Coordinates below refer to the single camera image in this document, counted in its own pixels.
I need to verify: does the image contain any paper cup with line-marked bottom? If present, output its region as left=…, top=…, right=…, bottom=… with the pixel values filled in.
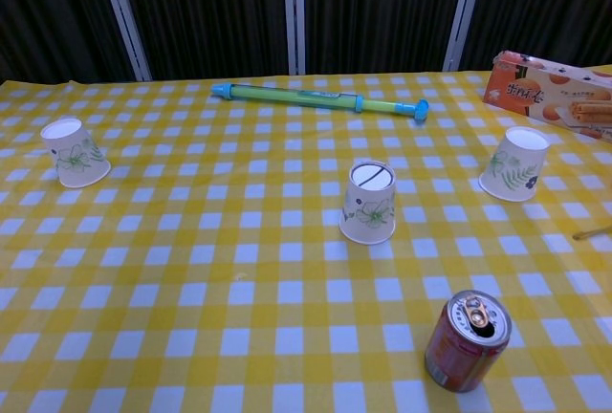
left=339, top=160, right=398, bottom=246

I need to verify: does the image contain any white partition post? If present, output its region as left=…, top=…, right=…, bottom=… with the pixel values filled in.
left=94, top=0, right=153, bottom=82
left=282, top=0, right=307, bottom=76
left=442, top=0, right=489, bottom=73

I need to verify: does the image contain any green blue water squirter toy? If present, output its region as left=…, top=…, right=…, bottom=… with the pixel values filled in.
left=210, top=82, right=430, bottom=122

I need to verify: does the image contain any white floral paper cup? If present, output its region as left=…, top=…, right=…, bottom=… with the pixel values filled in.
left=39, top=117, right=112, bottom=189

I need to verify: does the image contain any orange egg roll snack box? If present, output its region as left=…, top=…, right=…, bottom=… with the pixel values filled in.
left=481, top=50, right=612, bottom=142

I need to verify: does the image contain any red soda can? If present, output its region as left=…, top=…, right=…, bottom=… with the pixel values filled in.
left=424, top=289, right=513, bottom=394

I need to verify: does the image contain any black pleated curtain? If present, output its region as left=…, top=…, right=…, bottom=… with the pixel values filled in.
left=461, top=0, right=612, bottom=73
left=303, top=0, right=472, bottom=75
left=0, top=0, right=140, bottom=85
left=117, top=0, right=293, bottom=82

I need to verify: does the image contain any yellow white checkered tablecloth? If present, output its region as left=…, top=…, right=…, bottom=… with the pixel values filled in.
left=0, top=64, right=612, bottom=413

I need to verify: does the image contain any white fern-print paper cup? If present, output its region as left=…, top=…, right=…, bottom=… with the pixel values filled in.
left=478, top=126, right=551, bottom=204

